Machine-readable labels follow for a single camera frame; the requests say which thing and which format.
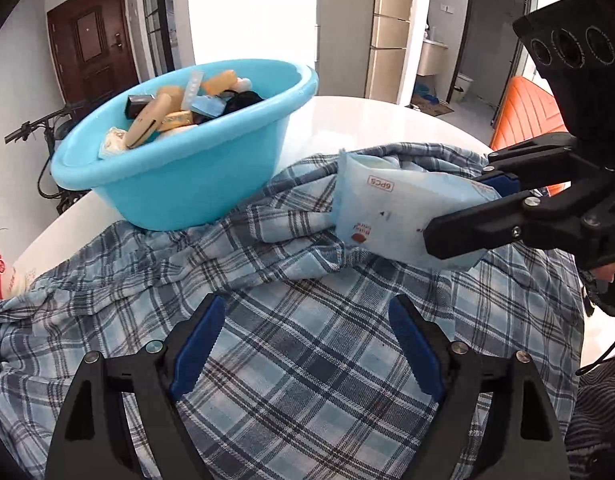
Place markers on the orange chair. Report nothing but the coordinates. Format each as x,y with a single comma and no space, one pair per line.
525,120

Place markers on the blue plaid cloth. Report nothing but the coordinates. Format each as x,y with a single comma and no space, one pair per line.
312,350

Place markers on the black folding bicycle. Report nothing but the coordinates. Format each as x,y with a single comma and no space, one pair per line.
47,130

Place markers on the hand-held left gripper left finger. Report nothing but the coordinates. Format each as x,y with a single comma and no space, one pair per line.
197,350

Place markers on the light blue mask packet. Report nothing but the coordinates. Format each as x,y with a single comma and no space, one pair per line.
210,106

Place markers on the white sink cabinet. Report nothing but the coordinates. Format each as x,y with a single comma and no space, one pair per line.
433,57

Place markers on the black framed glass door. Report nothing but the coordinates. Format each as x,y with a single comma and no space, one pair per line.
157,15

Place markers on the white blue wipes packet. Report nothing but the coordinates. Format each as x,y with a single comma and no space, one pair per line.
387,210

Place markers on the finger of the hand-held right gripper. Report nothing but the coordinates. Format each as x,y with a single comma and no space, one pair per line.
502,182
477,230

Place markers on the white toilet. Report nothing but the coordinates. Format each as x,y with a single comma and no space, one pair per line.
465,87

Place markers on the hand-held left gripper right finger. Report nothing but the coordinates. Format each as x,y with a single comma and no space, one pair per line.
417,350

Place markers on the brown entrance door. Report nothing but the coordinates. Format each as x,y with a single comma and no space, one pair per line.
92,45

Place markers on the black case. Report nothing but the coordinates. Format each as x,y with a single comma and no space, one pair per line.
137,105

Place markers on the milk drink bottle red cap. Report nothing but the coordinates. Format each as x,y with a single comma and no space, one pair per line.
17,275

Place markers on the blue floor bucket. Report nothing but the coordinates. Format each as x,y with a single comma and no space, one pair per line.
421,89

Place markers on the tan round wooden disc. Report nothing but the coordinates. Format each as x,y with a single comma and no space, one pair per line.
142,127

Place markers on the gold grey refrigerator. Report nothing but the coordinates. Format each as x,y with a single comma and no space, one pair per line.
387,30

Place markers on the person's right hand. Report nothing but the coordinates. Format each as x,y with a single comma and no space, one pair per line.
610,273

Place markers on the black cloth item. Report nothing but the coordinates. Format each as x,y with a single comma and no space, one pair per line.
242,100

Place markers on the dark interior door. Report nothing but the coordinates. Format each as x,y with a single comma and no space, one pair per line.
492,35

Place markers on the blue plastic basin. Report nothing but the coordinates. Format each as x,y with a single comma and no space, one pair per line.
187,180

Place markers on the person's right forearm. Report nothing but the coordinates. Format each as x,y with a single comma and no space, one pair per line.
600,420

